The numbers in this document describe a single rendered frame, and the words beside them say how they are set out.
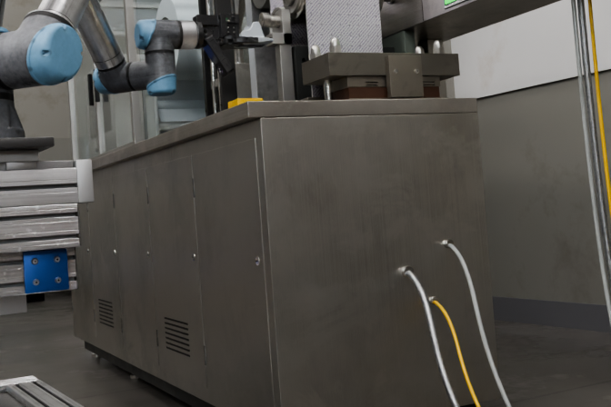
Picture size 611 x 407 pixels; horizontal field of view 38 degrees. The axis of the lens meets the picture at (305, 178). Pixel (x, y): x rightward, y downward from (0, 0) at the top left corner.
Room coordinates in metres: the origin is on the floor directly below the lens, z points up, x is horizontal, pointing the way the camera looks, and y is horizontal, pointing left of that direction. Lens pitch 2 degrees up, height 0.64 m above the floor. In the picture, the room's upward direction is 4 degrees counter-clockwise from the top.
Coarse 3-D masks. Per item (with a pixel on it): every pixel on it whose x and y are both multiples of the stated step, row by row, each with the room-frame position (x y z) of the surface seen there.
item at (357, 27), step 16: (320, 16) 2.47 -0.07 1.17; (336, 16) 2.49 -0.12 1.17; (352, 16) 2.51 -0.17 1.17; (368, 16) 2.54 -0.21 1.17; (320, 32) 2.47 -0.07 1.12; (336, 32) 2.49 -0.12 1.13; (352, 32) 2.51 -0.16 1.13; (368, 32) 2.53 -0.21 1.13; (320, 48) 2.47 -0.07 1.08; (352, 48) 2.51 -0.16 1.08; (368, 48) 2.53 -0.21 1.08
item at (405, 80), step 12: (396, 60) 2.32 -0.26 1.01; (408, 60) 2.33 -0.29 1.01; (420, 60) 2.35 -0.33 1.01; (396, 72) 2.31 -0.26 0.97; (408, 72) 2.33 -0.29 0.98; (420, 72) 2.35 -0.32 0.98; (396, 84) 2.32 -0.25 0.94; (408, 84) 2.33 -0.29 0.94; (420, 84) 2.35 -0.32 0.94; (396, 96) 2.31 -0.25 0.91; (408, 96) 2.33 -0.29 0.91; (420, 96) 2.35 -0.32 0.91
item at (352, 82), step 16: (336, 80) 2.34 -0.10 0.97; (352, 80) 2.29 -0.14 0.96; (368, 80) 2.31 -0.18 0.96; (384, 80) 2.33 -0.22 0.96; (432, 80) 2.40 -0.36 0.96; (336, 96) 2.35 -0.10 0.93; (352, 96) 2.29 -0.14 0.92; (368, 96) 2.31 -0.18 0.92; (384, 96) 2.33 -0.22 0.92; (432, 96) 2.40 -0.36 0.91
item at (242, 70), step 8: (232, 0) 3.15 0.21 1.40; (240, 0) 3.16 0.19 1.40; (232, 8) 3.16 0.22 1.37; (240, 8) 3.17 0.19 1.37; (232, 16) 3.17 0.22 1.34; (240, 16) 3.18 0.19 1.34; (240, 24) 3.19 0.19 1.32; (240, 32) 3.19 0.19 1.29; (240, 56) 3.18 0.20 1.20; (240, 64) 3.16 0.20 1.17; (248, 64) 3.17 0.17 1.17; (240, 72) 3.15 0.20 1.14; (248, 72) 3.17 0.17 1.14; (240, 80) 3.15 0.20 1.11; (248, 80) 3.17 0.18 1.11; (240, 88) 3.15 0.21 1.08; (248, 88) 3.17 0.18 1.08; (240, 96) 3.15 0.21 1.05; (248, 96) 3.17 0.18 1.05
